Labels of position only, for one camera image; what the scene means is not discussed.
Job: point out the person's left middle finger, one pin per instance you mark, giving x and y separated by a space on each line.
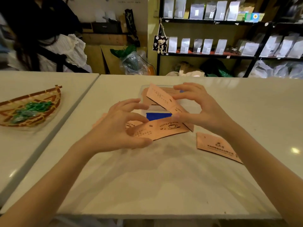
137 107

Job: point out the wooden cabinet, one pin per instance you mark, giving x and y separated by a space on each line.
104 39

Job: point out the clear plastic pack blue label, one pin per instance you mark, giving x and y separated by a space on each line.
157 115

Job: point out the hanging teddy bear ornament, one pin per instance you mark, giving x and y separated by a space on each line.
160 43

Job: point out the row of silver pouches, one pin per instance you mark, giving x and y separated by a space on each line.
207 46
284 47
197 11

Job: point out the person's left thumb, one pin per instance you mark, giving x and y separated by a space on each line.
142 143

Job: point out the person's right thumb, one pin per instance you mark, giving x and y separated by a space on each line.
184 118

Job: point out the person's right middle finger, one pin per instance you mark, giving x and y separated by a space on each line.
183 86

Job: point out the person's left forearm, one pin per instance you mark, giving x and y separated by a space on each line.
45 186

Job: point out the person's right forearm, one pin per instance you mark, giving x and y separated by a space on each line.
265 170

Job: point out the black metal shelf rack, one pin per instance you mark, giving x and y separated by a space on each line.
206 21

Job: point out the black drawer box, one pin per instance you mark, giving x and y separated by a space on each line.
106 27

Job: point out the black hanging bag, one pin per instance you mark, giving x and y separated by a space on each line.
131 23

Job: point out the person's left hand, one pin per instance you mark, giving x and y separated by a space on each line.
111 132

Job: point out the person's right hand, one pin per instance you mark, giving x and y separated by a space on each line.
208 113

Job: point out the woven bamboo basket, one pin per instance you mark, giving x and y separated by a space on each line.
47 96

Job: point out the pile of green wrapped candies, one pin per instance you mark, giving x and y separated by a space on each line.
30 111

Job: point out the brown cardboard box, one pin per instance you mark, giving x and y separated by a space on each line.
94 57

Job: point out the green and clear plastic bag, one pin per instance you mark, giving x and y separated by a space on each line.
131 60

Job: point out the pink paper cup sleeve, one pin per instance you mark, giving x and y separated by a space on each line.
163 130
216 146

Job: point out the white plastic bag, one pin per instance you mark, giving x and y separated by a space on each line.
187 73

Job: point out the dark green bag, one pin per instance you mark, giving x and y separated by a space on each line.
215 68

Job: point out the clear plastic bags heap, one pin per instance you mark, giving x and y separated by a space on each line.
277 69

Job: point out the colourful small boxes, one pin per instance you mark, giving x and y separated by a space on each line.
252 17

